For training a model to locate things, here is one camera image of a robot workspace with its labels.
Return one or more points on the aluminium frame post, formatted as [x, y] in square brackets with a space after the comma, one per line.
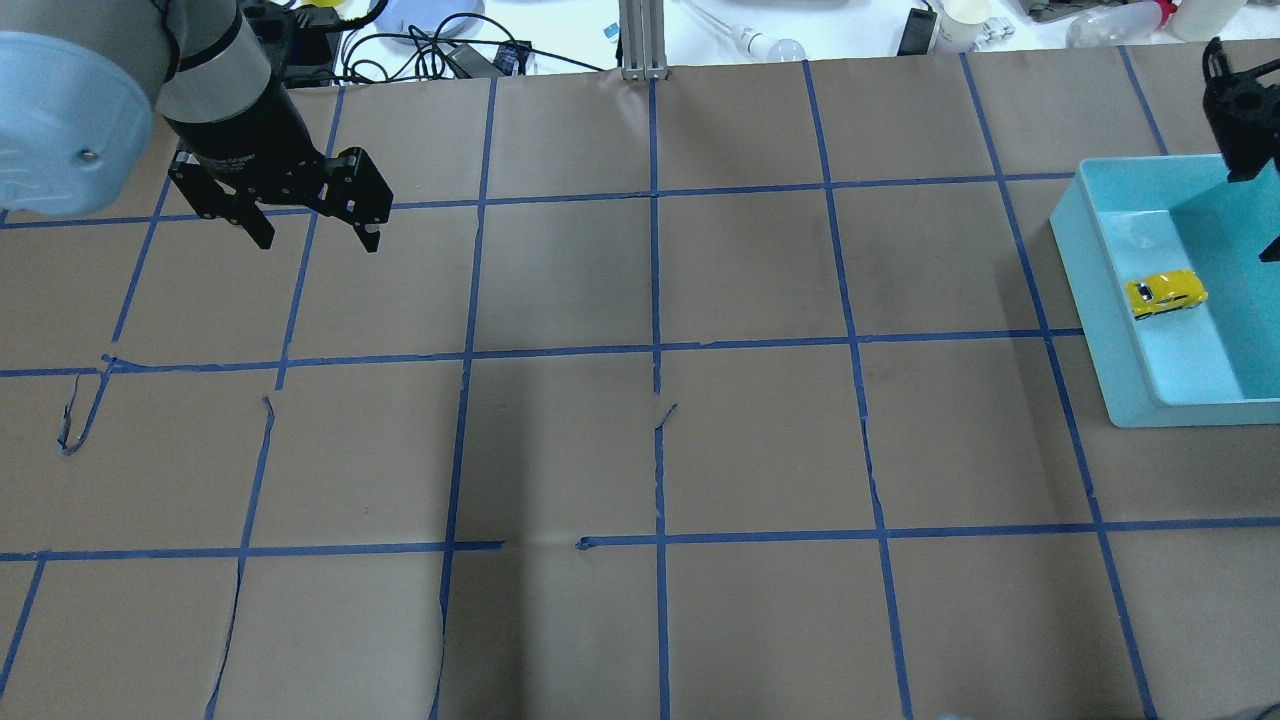
[642, 46]

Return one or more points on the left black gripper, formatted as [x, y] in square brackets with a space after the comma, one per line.
[247, 128]

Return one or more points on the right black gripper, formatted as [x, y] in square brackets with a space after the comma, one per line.
[1250, 115]

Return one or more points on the turquoise plastic bin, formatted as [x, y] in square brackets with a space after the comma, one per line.
[1126, 218]

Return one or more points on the white paper cup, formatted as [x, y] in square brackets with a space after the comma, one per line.
[959, 24]

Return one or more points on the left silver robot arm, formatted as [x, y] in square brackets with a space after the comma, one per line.
[83, 83]

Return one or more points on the white light bulb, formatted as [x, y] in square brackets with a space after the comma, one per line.
[763, 47]

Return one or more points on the yellow toy beetle car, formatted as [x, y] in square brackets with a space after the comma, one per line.
[1164, 293]

